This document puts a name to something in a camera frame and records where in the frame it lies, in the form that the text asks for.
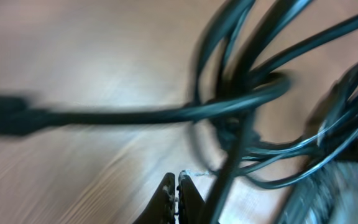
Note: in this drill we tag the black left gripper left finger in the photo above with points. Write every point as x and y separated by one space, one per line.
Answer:
161 207

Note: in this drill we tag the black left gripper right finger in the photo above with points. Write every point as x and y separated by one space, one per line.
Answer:
190 202

